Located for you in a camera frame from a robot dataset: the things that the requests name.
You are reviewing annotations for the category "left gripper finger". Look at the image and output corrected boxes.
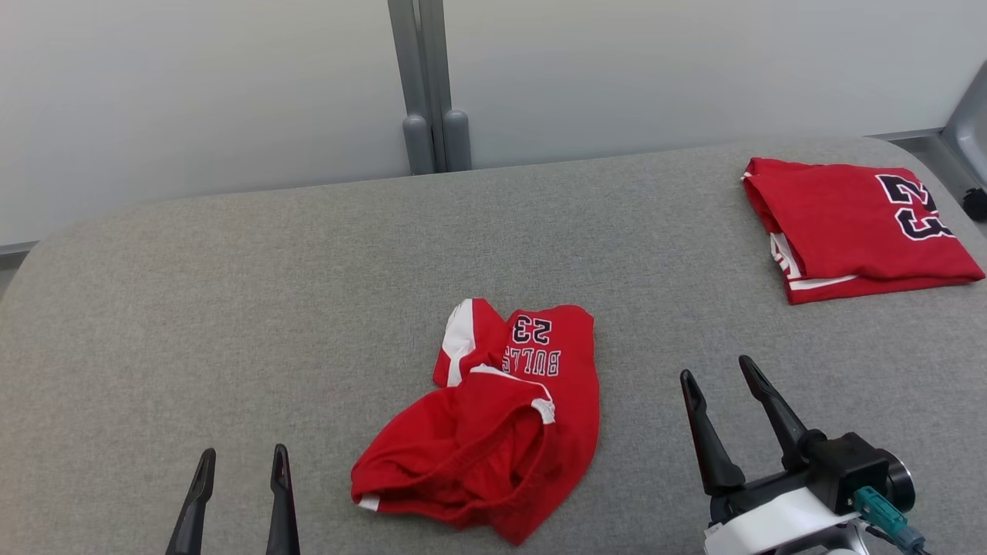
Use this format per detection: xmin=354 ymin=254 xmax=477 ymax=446
xmin=166 ymin=448 xmax=217 ymax=555
xmin=266 ymin=444 xmax=301 ymax=555

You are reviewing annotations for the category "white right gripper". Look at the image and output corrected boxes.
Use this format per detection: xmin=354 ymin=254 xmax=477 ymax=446
xmin=680 ymin=355 xmax=861 ymax=555

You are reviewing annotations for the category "red Bulls jersey garment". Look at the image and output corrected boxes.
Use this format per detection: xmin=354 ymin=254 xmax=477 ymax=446
xmin=351 ymin=298 xmax=601 ymax=547

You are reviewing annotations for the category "red white-sleeved T-shirt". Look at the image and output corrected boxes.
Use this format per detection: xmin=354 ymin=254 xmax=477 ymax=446
xmin=742 ymin=157 xmax=986 ymax=305

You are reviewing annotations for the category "grey fabric sofa cushion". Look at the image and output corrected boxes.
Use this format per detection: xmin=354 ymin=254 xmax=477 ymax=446
xmin=0 ymin=137 xmax=987 ymax=555

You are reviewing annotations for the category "teal right camera connector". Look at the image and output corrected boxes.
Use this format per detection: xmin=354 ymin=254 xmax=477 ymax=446
xmin=853 ymin=486 xmax=926 ymax=552

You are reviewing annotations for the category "grey metal frame leg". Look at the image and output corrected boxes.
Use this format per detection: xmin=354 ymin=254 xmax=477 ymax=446
xmin=941 ymin=60 xmax=987 ymax=186

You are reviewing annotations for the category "grey partition post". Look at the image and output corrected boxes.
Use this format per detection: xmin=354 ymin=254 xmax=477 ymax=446
xmin=388 ymin=0 xmax=472 ymax=175

